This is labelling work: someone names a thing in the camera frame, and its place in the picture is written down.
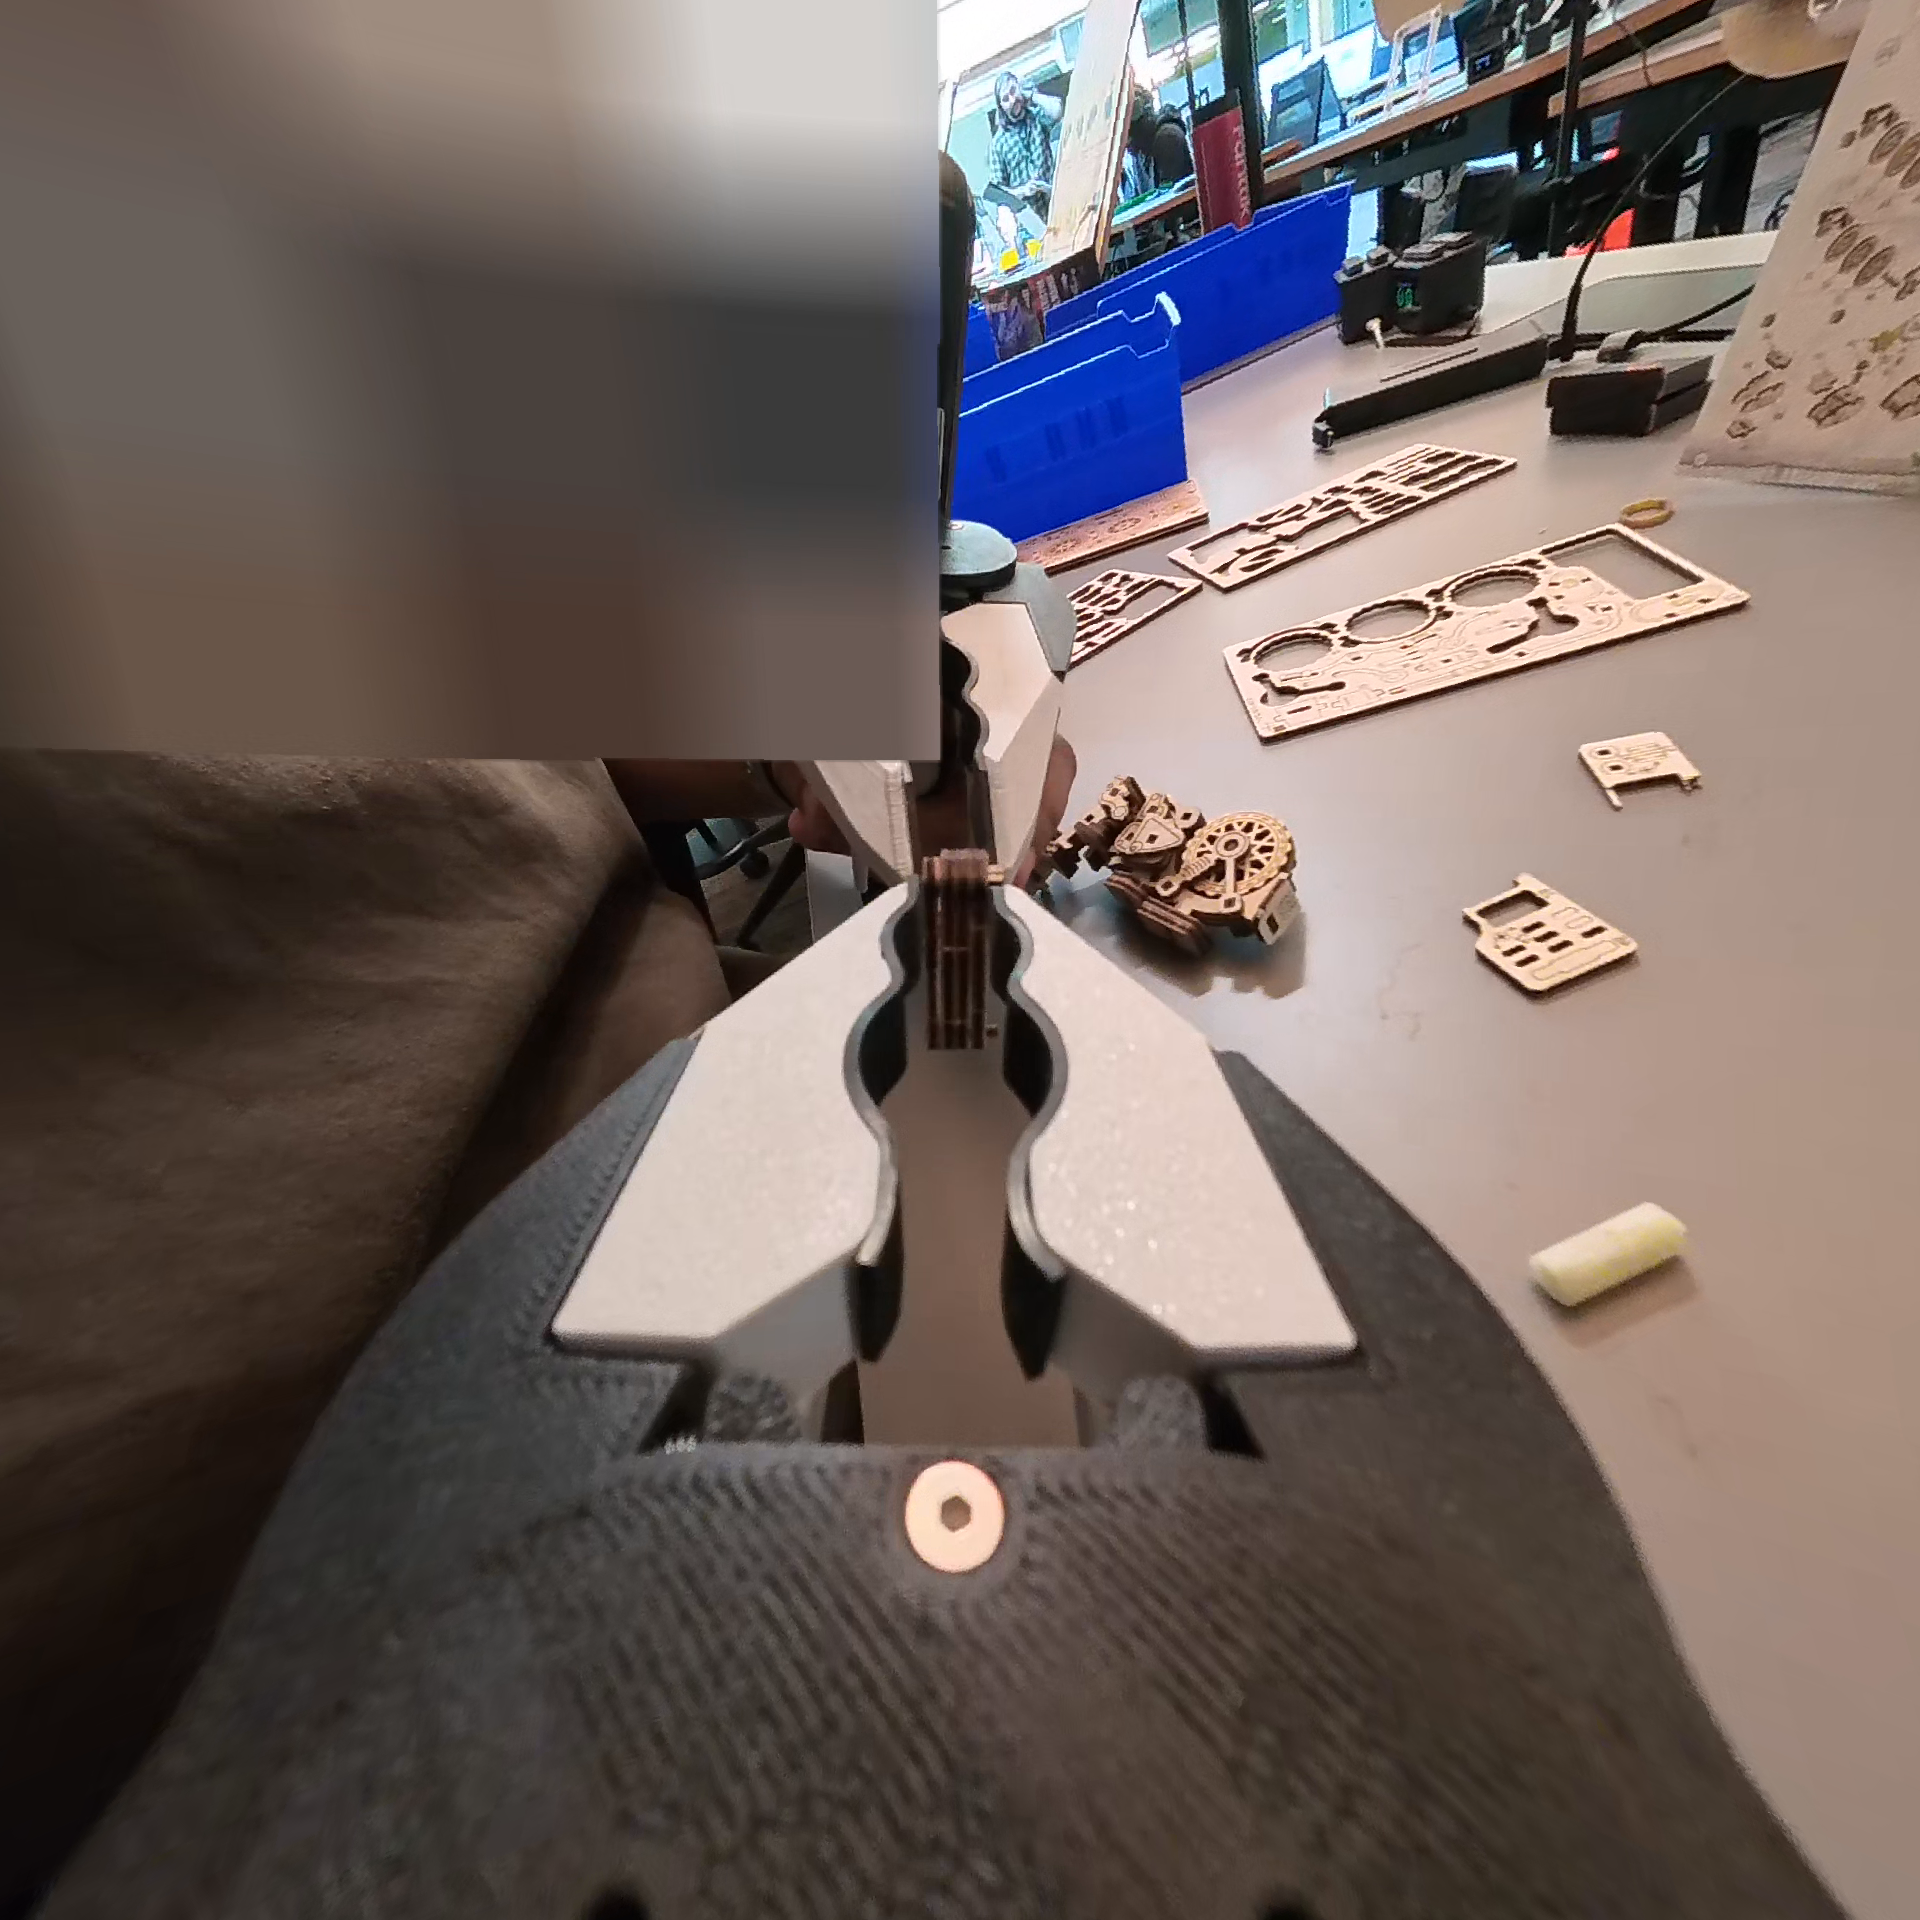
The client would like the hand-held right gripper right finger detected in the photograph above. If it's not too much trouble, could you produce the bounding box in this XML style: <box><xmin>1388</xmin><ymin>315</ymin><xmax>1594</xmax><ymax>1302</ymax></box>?
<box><xmin>993</xmin><ymin>886</ymin><xmax>1360</xmax><ymax>1404</ymax></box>

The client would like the black box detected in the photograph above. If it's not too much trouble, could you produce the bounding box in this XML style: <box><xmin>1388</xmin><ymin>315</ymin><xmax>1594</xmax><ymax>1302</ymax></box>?
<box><xmin>1546</xmin><ymin>355</ymin><xmax>1717</xmax><ymax>441</ymax></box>

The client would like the wooden gear model assembly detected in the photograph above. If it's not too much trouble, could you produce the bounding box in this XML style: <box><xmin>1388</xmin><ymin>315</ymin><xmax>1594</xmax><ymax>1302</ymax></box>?
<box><xmin>1045</xmin><ymin>776</ymin><xmax>1305</xmax><ymax>958</ymax></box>

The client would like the wooden sheet with round holes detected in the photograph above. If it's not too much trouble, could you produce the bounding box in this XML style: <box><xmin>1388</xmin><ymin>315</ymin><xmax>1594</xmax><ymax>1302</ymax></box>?
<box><xmin>1223</xmin><ymin>523</ymin><xmax>1753</xmax><ymax>746</ymax></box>

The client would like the long workbench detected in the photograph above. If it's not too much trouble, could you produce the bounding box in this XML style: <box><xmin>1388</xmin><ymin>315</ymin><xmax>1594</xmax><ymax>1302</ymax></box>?
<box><xmin>1260</xmin><ymin>0</ymin><xmax>1748</xmax><ymax>196</ymax></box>

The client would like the white wax cylinder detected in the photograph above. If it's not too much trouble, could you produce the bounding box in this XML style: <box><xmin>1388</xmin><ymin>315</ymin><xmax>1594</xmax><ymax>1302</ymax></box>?
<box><xmin>1527</xmin><ymin>1200</ymin><xmax>1692</xmax><ymax>1308</ymax></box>

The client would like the white table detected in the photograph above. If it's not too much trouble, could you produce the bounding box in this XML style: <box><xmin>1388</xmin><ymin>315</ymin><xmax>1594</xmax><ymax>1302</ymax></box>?
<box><xmin>1476</xmin><ymin>230</ymin><xmax>1784</xmax><ymax>346</ymax></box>

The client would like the long black bar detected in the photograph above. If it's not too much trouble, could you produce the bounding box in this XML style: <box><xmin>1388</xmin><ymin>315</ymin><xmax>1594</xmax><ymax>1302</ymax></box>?
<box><xmin>1313</xmin><ymin>332</ymin><xmax>1553</xmax><ymax>452</ymax></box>

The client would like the black chair base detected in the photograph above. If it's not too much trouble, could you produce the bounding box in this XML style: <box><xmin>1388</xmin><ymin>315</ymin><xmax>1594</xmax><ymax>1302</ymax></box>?
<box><xmin>682</xmin><ymin>816</ymin><xmax>804</xmax><ymax>951</ymax></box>

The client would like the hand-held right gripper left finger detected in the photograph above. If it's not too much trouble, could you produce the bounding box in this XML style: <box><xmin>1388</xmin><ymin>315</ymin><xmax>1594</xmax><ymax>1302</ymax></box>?
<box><xmin>551</xmin><ymin>883</ymin><xmax>924</xmax><ymax>1440</ymax></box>

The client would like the person's left hand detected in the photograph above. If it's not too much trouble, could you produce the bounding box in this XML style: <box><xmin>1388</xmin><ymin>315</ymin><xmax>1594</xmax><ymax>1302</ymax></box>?
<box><xmin>773</xmin><ymin>792</ymin><xmax>864</xmax><ymax>896</ymax></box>

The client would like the black battery charger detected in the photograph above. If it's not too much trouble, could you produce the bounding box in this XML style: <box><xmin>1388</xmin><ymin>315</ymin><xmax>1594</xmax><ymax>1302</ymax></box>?
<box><xmin>1333</xmin><ymin>231</ymin><xmax>1491</xmax><ymax>348</ymax></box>

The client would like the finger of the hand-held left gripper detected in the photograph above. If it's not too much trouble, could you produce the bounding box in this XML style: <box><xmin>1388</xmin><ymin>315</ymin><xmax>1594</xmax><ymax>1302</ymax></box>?
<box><xmin>809</xmin><ymin>759</ymin><xmax>922</xmax><ymax>904</ymax></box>
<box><xmin>940</xmin><ymin>596</ymin><xmax>1069</xmax><ymax>894</ymax></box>

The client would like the person's brown clothing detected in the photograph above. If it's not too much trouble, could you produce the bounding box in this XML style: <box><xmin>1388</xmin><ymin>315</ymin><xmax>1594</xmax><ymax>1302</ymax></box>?
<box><xmin>0</xmin><ymin>751</ymin><xmax>732</xmax><ymax>1696</ymax></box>

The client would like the small notched wooden piece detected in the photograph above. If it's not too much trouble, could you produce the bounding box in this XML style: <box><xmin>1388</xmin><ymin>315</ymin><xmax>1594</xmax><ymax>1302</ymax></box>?
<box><xmin>1576</xmin><ymin>730</ymin><xmax>1706</xmax><ymax>810</ymax></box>

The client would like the grey desk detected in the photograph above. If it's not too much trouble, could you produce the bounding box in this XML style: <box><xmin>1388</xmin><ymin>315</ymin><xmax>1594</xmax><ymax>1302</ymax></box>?
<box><xmin>807</xmin><ymin>300</ymin><xmax>1920</xmax><ymax>1920</ymax></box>

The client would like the printed instruction sheet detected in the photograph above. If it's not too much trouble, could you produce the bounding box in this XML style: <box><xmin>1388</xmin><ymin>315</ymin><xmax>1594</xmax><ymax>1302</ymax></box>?
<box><xmin>1679</xmin><ymin>19</ymin><xmax>1920</xmax><ymax>496</ymax></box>

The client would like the upright wooden board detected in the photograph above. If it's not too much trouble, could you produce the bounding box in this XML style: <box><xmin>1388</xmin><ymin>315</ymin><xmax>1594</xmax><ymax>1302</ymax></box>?
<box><xmin>1045</xmin><ymin>0</ymin><xmax>1145</xmax><ymax>260</ymax></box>

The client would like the short cut-out wooden sheet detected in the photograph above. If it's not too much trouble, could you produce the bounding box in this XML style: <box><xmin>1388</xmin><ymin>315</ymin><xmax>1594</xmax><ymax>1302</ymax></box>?
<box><xmin>1066</xmin><ymin>568</ymin><xmax>1208</xmax><ymax>672</ymax></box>

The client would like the small slotted wooden piece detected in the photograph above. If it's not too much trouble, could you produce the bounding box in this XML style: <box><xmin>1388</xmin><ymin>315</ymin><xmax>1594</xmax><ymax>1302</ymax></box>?
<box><xmin>1464</xmin><ymin>873</ymin><xmax>1642</xmax><ymax>996</ymax></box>

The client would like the red sign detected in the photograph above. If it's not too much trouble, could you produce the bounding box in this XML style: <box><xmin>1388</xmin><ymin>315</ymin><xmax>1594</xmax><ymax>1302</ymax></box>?
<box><xmin>1191</xmin><ymin>94</ymin><xmax>1258</xmax><ymax>236</ymax></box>

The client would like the long cut-out wooden sheet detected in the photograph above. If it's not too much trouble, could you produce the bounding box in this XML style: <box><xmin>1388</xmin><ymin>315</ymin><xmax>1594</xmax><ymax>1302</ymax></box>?
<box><xmin>1167</xmin><ymin>443</ymin><xmax>1520</xmax><ymax>595</ymax></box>

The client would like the black stand pole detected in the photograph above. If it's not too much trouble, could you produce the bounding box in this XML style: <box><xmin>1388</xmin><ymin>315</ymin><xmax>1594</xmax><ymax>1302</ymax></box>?
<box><xmin>1543</xmin><ymin>0</ymin><xmax>1601</xmax><ymax>366</ymax></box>

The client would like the blue plastic bin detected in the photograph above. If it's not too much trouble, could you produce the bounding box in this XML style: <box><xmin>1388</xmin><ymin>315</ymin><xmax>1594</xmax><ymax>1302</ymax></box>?
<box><xmin>960</xmin><ymin>297</ymin><xmax>1051</xmax><ymax>379</ymax></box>
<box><xmin>1045</xmin><ymin>184</ymin><xmax>1356</xmax><ymax>396</ymax></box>
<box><xmin>959</xmin><ymin>295</ymin><xmax>1191</xmax><ymax>545</ymax></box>

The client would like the dark wooden sheet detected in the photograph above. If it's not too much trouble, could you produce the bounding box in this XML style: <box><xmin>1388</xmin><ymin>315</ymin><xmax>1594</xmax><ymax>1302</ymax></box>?
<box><xmin>1018</xmin><ymin>482</ymin><xmax>1212</xmax><ymax>579</ymax></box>

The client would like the small wooden model part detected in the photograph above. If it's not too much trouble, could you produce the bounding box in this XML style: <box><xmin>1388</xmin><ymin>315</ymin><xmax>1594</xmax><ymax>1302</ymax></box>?
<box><xmin>919</xmin><ymin>850</ymin><xmax>1002</xmax><ymax>1052</ymax></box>

